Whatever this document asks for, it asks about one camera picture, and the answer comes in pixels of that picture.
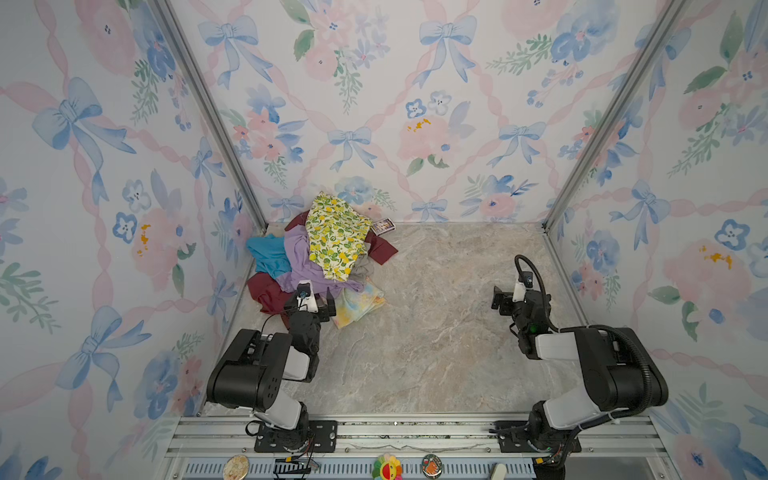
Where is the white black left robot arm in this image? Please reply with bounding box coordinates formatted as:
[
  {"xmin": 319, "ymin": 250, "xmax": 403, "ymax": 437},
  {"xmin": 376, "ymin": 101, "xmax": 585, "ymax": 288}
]
[{"xmin": 206, "ymin": 290, "xmax": 336, "ymax": 433}]

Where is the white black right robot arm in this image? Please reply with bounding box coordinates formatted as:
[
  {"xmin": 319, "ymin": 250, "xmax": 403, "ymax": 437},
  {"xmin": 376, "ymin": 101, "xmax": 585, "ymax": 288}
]
[{"xmin": 490, "ymin": 283, "xmax": 669, "ymax": 455}]

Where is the teal blue cloth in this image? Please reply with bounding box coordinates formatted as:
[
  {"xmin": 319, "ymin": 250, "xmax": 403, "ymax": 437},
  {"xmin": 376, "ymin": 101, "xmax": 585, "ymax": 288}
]
[{"xmin": 246, "ymin": 234, "xmax": 292, "ymax": 279}]

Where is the round dark sticker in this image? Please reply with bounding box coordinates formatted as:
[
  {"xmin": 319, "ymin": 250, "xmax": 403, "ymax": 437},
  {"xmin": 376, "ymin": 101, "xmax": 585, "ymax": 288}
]
[{"xmin": 421, "ymin": 454, "xmax": 443, "ymax": 479}]

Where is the corner aluminium post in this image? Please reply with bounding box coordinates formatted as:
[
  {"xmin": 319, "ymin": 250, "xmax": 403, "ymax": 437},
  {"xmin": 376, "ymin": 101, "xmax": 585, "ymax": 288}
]
[
  {"xmin": 148, "ymin": 0, "xmax": 269, "ymax": 234},
  {"xmin": 542, "ymin": 0, "xmax": 688, "ymax": 234}
]

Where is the pastel floral cloth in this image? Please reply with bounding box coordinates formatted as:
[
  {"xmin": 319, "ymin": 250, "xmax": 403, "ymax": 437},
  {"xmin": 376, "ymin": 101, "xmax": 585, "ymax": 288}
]
[{"xmin": 333, "ymin": 282, "xmax": 386, "ymax": 329}]

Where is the lemon print cloth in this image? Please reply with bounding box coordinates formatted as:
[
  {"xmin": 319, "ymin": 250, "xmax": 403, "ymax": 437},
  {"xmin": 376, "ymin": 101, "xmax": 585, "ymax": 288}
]
[{"xmin": 305, "ymin": 192, "xmax": 372, "ymax": 282}]

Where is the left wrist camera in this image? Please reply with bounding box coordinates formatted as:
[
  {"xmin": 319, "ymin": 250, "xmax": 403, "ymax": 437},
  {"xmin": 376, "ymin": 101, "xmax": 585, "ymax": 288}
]
[{"xmin": 296, "ymin": 280, "xmax": 314, "ymax": 305}]

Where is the lavender purple cloth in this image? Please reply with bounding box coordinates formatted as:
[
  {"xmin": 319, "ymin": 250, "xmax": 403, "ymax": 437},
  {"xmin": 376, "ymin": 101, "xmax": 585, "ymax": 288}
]
[{"xmin": 276, "ymin": 225, "xmax": 365, "ymax": 297}]

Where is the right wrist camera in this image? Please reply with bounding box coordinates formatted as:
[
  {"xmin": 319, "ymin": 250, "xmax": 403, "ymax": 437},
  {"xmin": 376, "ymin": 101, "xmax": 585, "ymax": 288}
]
[{"xmin": 512, "ymin": 271, "xmax": 535, "ymax": 302}]

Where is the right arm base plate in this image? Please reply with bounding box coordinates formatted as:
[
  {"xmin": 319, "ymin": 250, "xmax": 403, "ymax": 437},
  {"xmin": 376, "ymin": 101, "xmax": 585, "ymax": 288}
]
[{"xmin": 489, "ymin": 420, "xmax": 570, "ymax": 456}]

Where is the aluminium rail frame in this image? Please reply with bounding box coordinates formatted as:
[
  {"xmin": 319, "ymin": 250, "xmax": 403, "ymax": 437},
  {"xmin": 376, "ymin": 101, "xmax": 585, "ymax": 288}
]
[{"xmin": 155, "ymin": 413, "xmax": 681, "ymax": 479}]

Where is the round tan sticker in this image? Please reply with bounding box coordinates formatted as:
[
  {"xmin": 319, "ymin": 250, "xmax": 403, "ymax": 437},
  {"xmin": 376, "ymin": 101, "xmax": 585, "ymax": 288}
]
[{"xmin": 222, "ymin": 455, "xmax": 250, "ymax": 480}]

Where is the grey cloth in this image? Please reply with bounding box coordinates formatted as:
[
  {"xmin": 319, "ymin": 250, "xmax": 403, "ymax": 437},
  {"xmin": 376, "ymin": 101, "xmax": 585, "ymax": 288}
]
[{"xmin": 348, "ymin": 255, "xmax": 375, "ymax": 284}]

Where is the black corrugated cable conduit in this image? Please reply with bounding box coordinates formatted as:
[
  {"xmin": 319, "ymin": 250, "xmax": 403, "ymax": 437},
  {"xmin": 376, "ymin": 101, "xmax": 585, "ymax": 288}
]
[{"xmin": 514, "ymin": 254, "xmax": 655, "ymax": 421}]

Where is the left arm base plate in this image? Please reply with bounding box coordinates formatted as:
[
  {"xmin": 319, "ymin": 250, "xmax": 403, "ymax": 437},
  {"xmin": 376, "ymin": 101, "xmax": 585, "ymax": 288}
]
[{"xmin": 246, "ymin": 420, "xmax": 339, "ymax": 454}]

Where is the small card box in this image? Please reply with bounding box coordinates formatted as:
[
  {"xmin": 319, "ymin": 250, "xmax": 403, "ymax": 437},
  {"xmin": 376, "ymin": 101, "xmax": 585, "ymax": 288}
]
[{"xmin": 371, "ymin": 218, "xmax": 396, "ymax": 236}]

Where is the right corner aluminium post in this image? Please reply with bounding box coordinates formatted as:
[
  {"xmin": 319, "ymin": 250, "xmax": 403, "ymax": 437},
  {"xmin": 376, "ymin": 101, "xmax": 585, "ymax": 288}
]
[{"xmin": 542, "ymin": 0, "xmax": 688, "ymax": 234}]

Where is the left corner aluminium post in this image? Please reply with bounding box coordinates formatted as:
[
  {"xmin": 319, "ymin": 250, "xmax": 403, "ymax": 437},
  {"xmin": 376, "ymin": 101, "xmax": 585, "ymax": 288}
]
[{"xmin": 148, "ymin": 0, "xmax": 269, "ymax": 234}]

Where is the maroon cloth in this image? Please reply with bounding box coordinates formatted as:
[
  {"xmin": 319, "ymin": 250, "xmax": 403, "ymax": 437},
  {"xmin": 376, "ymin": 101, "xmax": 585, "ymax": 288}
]
[{"xmin": 246, "ymin": 230, "xmax": 398, "ymax": 314}]

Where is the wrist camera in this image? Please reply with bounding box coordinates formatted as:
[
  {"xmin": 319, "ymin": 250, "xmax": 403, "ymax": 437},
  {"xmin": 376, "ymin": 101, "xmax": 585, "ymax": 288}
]
[
  {"xmin": 296, "ymin": 280, "xmax": 314, "ymax": 305},
  {"xmin": 512, "ymin": 271, "xmax": 535, "ymax": 302}
]

